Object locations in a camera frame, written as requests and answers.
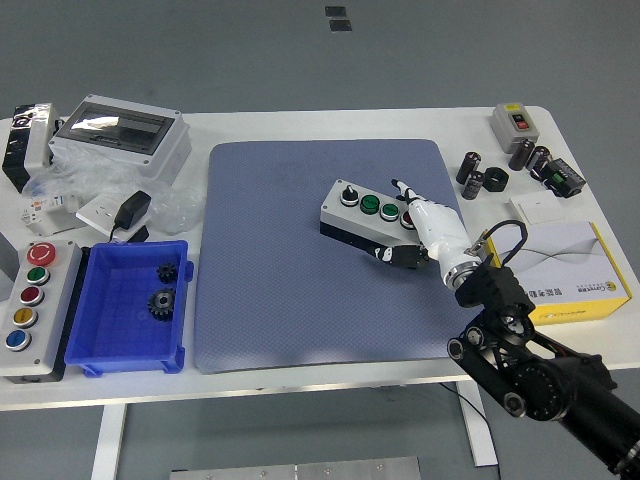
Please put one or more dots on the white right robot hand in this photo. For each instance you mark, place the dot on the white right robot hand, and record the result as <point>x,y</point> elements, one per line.
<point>442,227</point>

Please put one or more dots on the grey four-button control box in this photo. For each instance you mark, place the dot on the grey four-button control box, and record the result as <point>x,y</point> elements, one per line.
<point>350,215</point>

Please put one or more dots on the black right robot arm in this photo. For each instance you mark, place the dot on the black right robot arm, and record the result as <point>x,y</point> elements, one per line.
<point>550,390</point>

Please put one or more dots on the grey five-button control box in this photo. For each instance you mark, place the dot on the grey five-button control box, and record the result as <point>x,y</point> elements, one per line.
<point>50,310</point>

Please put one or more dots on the black hex nut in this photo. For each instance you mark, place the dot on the black hex nut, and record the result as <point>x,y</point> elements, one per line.
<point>496,179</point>

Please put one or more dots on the black module with green terminal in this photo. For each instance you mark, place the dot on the black module with green terminal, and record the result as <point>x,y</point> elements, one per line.
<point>562,177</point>

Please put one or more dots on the yellow and white cardboard box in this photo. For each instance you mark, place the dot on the yellow and white cardboard box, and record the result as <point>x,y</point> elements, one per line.
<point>575,250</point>

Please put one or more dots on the grey-blue table mat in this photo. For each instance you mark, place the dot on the grey-blue table mat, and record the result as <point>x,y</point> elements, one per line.
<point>275,250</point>

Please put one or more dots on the white table leg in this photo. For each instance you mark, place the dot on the white table leg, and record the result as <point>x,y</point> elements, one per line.
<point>107,440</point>
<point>482,445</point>

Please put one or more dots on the dark floor plate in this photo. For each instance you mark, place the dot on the dark floor plate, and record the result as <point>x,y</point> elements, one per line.
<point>340,25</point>
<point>335,11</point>

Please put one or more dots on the clear plastic bag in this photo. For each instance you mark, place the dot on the clear plastic bag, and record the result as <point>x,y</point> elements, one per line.
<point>175,210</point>

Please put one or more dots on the small black gear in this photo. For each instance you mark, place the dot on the small black gear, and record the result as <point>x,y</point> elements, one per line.
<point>166,273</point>

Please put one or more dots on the large black bevel gear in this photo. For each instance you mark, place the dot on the large black bevel gear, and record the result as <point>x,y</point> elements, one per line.
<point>161,302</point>

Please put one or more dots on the black power adapter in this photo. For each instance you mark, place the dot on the black power adapter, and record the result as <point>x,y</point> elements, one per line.
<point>132,207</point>

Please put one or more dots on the blue plastic bin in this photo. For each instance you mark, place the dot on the blue plastic bin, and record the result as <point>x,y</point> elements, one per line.
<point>120,330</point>

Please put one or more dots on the white circuit breaker module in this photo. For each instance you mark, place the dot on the white circuit breaker module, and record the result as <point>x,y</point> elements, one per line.
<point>50,220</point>

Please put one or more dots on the black and white wrapped device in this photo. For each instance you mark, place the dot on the black and white wrapped device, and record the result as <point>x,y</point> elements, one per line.
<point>35,145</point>

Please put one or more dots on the grey two-button switch box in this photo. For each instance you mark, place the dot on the grey two-button switch box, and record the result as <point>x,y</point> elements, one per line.
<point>502,125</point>

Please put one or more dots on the grey metal base plate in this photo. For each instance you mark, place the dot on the grey metal base plate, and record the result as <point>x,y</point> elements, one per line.
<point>300,471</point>

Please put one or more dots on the grey enclosure with clear cover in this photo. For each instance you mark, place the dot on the grey enclosure with clear cover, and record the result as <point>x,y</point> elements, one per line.
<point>150,160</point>

